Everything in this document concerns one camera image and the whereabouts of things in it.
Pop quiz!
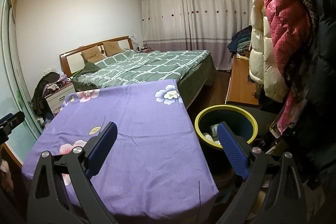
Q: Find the white nightstand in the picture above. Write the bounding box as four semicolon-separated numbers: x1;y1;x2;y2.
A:
46;82;76;115

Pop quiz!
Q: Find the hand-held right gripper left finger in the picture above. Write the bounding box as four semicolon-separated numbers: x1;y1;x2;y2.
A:
26;121;118;224

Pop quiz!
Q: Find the green checked duvet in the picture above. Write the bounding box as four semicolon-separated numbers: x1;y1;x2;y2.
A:
72;49;213;90

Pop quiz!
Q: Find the pile of dark clothes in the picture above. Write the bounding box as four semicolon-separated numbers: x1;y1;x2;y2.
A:
227;25;253;54

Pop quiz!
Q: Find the black jacket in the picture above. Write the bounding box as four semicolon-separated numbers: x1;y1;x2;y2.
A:
283;0;336;188

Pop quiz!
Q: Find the brown pillow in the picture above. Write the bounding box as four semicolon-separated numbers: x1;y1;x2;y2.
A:
81;47;105;62
102;41;124;56

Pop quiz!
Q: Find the pink and white curtain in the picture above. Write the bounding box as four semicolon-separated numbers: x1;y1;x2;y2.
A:
139;0;253;71

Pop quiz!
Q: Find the sliding glass door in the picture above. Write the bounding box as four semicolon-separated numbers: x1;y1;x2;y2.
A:
0;0;44;161

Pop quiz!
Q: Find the dark plastic bag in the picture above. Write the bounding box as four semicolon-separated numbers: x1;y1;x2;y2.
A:
253;84;265;107

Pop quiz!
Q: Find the dark clothes pile on nightstand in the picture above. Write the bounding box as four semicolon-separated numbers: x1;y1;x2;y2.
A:
31;71;69;117

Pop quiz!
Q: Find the purple floral tablecloth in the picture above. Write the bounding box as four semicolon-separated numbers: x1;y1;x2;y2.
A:
21;79;219;219

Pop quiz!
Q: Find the yellow rimmed trash bin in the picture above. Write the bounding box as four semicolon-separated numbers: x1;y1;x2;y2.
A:
195;105;259;153

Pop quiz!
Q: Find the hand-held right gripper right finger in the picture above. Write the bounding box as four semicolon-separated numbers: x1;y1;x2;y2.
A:
217;122;305;224

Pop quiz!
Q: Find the dark green cloth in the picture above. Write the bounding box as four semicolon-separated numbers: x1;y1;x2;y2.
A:
81;62;99;73

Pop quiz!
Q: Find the wooden desk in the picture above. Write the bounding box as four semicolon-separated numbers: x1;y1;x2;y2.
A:
225;55;259;106

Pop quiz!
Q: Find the wooden bed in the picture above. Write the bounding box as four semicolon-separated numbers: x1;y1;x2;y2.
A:
59;35;214;109

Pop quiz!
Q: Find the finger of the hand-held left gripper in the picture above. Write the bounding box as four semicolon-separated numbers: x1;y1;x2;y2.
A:
0;112;26;146

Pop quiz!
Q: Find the red puffer jacket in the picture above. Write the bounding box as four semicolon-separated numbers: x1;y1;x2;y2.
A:
259;0;319;135

